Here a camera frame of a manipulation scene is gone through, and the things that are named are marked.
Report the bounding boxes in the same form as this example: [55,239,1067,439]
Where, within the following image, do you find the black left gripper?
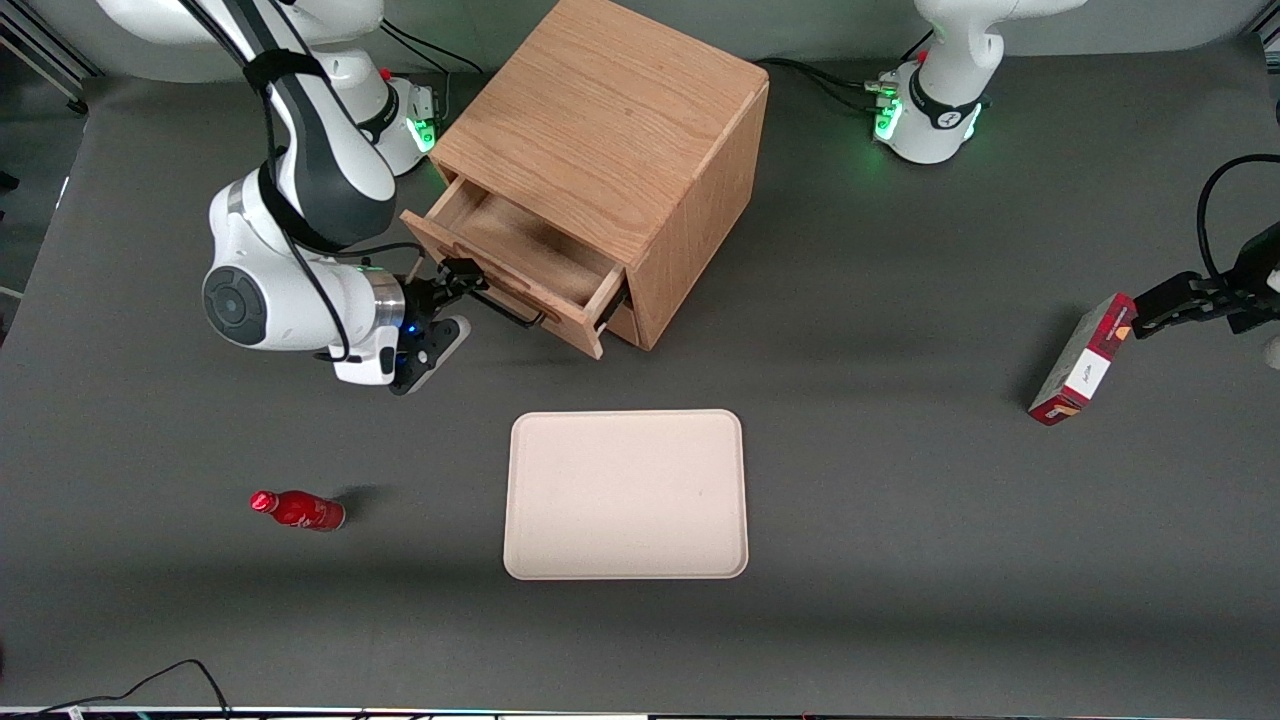
[1132,222,1280,341]

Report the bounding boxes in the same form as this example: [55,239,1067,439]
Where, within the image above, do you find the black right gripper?
[400,257,490,353]

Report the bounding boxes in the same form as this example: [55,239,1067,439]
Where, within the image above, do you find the black metal drawer handle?
[468,283,549,330]

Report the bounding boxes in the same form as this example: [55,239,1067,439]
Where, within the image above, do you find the wooden drawer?
[400,175,629,360]

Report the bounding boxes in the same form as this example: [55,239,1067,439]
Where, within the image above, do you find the red and white box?
[1028,292,1139,427]

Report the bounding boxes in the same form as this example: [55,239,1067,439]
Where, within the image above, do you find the wooden cabinet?
[430,0,771,351]

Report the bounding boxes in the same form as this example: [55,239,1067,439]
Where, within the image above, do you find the beige rectangular tray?
[503,409,749,581]

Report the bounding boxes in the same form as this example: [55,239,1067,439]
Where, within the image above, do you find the red bottle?
[250,490,347,532]

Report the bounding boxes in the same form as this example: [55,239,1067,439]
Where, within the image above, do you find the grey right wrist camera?
[388,314,472,397]

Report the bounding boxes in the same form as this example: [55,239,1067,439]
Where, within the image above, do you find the black looped gripper cable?
[1196,154,1280,286]

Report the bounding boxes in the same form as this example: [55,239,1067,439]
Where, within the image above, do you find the black right arm base cables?
[383,18,483,77]

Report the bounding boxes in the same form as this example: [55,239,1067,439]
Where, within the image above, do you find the black arm base cables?
[762,30,936,114]
[383,18,483,77]

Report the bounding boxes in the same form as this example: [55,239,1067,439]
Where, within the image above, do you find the black cable along right arm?
[180,0,426,365]

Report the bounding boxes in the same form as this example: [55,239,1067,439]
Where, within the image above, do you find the black left arm base cables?
[762,30,936,114]

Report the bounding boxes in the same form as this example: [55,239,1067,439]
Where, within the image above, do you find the black cable on table edge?
[40,659,233,720]

